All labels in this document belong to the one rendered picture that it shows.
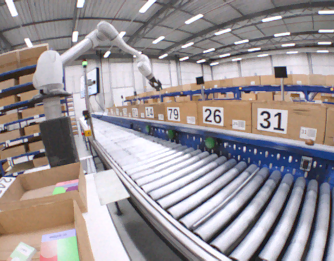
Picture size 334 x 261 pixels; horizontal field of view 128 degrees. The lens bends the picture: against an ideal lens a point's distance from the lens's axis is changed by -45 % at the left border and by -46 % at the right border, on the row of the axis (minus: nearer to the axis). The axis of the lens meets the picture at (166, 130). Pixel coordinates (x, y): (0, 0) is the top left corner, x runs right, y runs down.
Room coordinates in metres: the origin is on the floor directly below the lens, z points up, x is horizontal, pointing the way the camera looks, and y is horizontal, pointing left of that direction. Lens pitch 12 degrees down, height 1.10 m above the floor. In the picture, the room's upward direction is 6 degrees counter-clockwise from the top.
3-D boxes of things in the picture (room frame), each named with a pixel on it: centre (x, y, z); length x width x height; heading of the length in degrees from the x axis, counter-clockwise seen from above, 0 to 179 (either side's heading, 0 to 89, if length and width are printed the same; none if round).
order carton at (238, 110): (0.92, -0.45, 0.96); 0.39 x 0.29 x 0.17; 34
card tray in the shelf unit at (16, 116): (1.17, 1.96, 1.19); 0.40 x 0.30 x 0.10; 124
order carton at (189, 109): (1.25, -0.23, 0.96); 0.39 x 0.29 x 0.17; 34
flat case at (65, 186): (0.44, 0.45, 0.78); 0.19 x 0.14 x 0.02; 25
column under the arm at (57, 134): (0.71, 0.63, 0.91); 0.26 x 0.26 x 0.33; 30
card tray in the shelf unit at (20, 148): (1.16, 1.95, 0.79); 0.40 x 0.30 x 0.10; 126
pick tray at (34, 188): (0.39, 0.54, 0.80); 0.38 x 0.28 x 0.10; 118
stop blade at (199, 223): (0.43, -0.24, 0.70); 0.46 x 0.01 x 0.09; 124
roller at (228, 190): (0.45, -0.22, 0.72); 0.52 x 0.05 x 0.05; 124
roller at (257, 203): (0.35, -0.29, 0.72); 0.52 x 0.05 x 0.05; 124
